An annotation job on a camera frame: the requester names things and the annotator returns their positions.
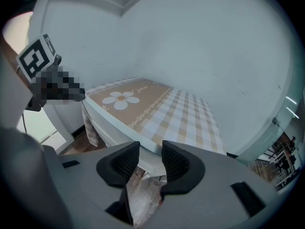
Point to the glass door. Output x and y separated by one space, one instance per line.
267 137

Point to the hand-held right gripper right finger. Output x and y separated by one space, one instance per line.
183 170

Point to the checkered flower print tablecloth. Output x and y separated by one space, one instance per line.
166 108

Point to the cloth-covered table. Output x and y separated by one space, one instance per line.
181 118

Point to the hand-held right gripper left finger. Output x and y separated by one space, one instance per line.
119 166

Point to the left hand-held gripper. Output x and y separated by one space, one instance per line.
33 58

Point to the metal frame furniture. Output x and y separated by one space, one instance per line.
283 161

